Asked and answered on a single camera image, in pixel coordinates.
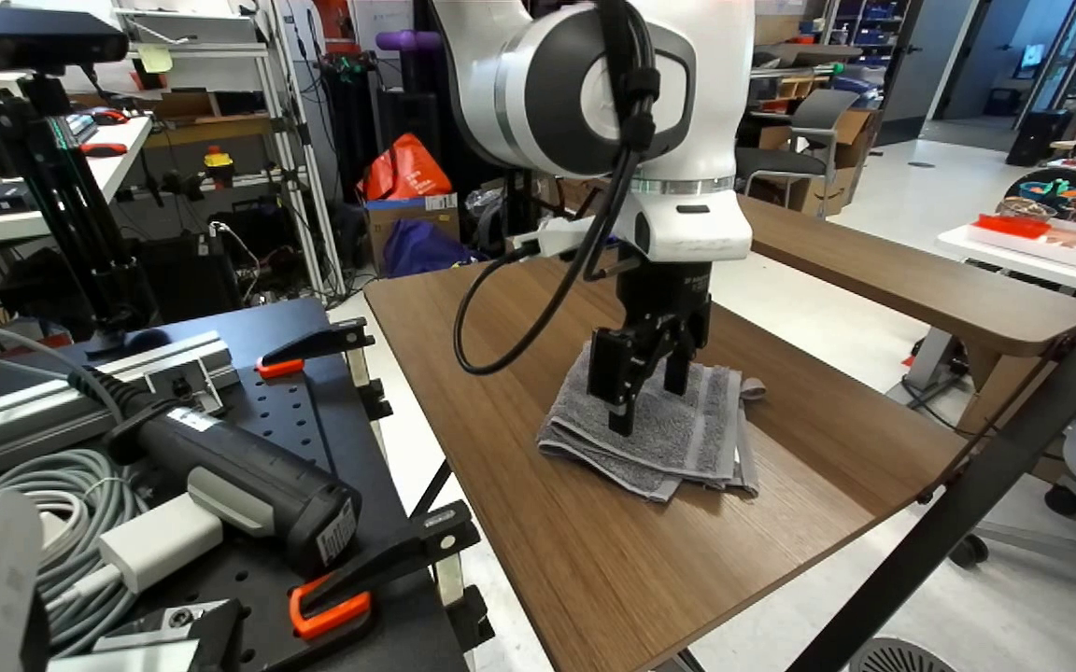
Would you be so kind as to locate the white power adapter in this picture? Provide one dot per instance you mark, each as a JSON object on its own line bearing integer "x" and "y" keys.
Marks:
{"x": 168, "y": 542}

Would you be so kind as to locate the black camera on tripod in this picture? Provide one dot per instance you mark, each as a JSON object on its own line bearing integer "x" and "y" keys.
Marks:
{"x": 27, "y": 35}

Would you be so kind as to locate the cardboard box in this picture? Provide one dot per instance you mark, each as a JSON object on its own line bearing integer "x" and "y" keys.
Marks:
{"x": 413, "y": 214}

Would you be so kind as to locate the grey office chair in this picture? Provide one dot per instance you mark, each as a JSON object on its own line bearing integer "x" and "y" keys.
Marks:
{"x": 811, "y": 135}

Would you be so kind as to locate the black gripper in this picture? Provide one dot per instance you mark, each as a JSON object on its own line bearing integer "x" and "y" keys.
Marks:
{"x": 662, "y": 292}

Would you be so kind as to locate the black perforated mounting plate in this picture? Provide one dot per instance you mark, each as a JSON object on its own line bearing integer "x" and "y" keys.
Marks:
{"x": 316, "y": 430}

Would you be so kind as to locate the small orange black clamp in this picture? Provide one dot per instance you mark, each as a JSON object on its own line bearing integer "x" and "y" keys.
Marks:
{"x": 316, "y": 343}

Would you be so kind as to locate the black tripod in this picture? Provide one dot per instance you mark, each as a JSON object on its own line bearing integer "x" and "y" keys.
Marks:
{"x": 78, "y": 225}

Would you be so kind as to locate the purple round object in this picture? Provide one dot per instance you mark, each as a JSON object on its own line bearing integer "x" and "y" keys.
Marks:
{"x": 404, "y": 39}

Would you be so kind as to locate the large orange black clamp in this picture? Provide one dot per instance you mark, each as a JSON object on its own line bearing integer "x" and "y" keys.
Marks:
{"x": 363, "y": 583}

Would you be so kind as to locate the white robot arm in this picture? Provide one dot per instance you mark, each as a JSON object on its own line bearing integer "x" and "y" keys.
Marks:
{"x": 688, "y": 210}

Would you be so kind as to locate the red flat part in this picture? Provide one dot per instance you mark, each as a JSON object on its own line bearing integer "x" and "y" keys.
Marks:
{"x": 1012, "y": 225}

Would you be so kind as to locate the white table with parts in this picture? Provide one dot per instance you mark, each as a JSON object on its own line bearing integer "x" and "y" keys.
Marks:
{"x": 1038, "y": 256}

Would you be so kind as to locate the orange bag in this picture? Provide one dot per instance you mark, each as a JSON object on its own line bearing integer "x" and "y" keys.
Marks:
{"x": 404, "y": 173}

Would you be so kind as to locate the white side table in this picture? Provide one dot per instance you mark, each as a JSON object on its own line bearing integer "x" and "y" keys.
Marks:
{"x": 16, "y": 222}

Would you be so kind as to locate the blue bag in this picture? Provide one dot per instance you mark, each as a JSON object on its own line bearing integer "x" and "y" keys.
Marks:
{"x": 422, "y": 246}

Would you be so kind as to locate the grey cloth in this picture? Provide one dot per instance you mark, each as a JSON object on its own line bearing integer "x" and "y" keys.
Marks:
{"x": 699, "y": 434}

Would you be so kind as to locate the round grey fan grille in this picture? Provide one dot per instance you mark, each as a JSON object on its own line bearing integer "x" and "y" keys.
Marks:
{"x": 897, "y": 659}

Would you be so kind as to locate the black desk frame leg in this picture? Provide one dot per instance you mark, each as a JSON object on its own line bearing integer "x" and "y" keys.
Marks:
{"x": 973, "y": 486}

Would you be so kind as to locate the white metal rack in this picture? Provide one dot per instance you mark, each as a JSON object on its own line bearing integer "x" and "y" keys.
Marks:
{"x": 297, "y": 150}

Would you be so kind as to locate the black handheld device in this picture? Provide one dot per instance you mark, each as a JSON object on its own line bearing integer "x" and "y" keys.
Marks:
{"x": 260, "y": 486}

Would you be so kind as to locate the aluminium extrusion rail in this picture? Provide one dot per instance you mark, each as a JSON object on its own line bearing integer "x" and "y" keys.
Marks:
{"x": 27, "y": 413}

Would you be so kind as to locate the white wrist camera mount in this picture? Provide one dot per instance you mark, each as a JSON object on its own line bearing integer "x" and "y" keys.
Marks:
{"x": 581, "y": 235}

